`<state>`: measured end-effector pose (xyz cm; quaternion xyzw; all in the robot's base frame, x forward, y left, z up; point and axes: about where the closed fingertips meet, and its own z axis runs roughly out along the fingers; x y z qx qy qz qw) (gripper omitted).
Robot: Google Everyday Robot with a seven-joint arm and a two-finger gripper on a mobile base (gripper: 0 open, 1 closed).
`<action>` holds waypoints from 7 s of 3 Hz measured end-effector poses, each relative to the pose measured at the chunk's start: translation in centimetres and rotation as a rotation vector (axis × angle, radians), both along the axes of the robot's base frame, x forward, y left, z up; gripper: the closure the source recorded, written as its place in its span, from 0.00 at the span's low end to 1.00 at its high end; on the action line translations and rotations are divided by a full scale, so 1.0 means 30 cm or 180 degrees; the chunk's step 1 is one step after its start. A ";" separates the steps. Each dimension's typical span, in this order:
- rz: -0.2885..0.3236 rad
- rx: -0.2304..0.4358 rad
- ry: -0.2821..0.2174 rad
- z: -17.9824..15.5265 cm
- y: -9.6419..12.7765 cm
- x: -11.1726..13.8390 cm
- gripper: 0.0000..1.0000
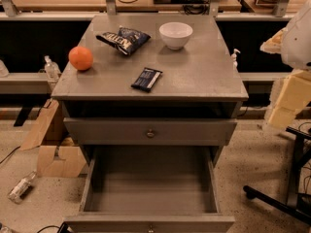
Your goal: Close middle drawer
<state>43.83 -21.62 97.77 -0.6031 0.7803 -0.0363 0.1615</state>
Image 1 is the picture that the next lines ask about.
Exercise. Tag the grey drawer cabinet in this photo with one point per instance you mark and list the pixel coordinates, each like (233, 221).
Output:
(198, 81)

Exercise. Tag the blue chip bag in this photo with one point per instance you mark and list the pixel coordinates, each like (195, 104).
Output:
(127, 40)

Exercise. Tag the orange fruit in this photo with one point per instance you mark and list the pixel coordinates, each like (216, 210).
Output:
(81, 58)

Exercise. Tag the white bowl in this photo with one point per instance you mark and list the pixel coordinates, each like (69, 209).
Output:
(175, 35)

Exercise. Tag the clear bottle on ledge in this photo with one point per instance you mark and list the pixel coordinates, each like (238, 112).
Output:
(52, 69)

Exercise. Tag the brown cardboard box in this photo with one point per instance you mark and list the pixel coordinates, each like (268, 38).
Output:
(58, 156)

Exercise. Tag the yellow foam padded gripper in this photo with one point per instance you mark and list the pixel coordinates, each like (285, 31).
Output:
(298, 39)

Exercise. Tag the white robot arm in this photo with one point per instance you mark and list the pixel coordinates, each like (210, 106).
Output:
(301, 24)

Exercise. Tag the grey top drawer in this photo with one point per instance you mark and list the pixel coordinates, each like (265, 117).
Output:
(150, 131)

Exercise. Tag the grey drawer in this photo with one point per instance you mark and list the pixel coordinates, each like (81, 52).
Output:
(150, 131)
(150, 190)

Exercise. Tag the white pump bottle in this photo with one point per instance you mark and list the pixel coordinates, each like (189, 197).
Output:
(236, 52)

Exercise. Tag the clear bottle on floor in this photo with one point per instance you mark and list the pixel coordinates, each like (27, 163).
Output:
(21, 187)

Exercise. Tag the black chair base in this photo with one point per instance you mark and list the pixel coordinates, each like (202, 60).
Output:
(298, 203)

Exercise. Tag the dark blue snack packet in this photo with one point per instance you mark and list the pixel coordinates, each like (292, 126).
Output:
(146, 79)

